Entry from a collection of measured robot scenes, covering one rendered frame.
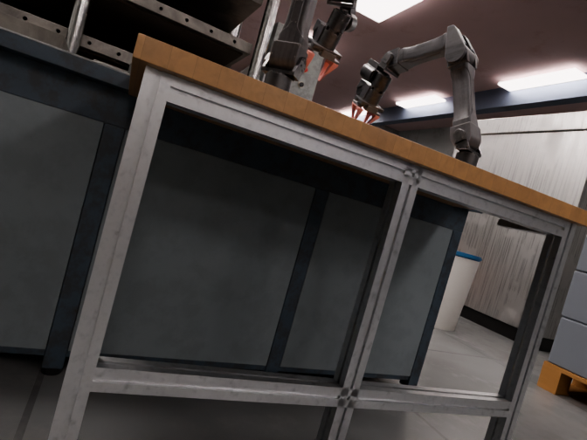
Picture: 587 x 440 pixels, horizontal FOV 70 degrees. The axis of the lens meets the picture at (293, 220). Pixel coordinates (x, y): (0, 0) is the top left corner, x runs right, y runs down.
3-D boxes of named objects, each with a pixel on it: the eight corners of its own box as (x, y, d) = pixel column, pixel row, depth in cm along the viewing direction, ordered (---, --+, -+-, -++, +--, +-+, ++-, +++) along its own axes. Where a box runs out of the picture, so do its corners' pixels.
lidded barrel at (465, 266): (473, 336, 318) (496, 261, 315) (428, 329, 296) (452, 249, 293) (428, 313, 361) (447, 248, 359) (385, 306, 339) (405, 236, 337)
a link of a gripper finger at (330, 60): (302, 71, 133) (316, 43, 129) (321, 79, 136) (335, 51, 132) (307, 79, 128) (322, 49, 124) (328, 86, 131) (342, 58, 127)
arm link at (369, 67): (354, 72, 153) (373, 41, 148) (368, 81, 158) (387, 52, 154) (371, 85, 145) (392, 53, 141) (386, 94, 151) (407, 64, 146)
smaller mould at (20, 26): (58, 61, 112) (65, 36, 111) (-9, 37, 105) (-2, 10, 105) (63, 73, 129) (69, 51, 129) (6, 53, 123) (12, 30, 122)
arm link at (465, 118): (450, 148, 120) (445, 48, 127) (460, 154, 125) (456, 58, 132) (471, 143, 116) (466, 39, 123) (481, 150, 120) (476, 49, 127)
